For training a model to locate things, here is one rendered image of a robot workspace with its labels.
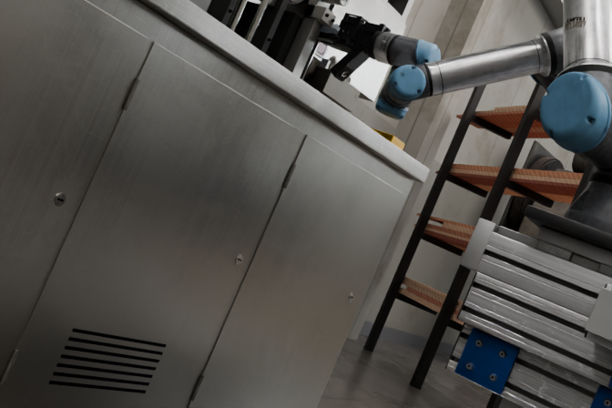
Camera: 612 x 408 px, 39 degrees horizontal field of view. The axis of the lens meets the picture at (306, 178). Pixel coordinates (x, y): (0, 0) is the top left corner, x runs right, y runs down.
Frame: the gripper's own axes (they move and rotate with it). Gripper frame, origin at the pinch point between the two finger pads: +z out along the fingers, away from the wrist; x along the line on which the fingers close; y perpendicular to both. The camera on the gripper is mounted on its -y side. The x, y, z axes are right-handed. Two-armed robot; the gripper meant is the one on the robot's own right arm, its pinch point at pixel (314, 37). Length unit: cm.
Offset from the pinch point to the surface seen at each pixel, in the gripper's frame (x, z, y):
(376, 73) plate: -78, 30, 14
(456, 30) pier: -391, 188, 138
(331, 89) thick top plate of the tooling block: -7.3, -6.4, -10.2
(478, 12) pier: -391, 177, 156
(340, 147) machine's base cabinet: 12.0, -28.9, -26.0
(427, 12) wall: -363, 201, 138
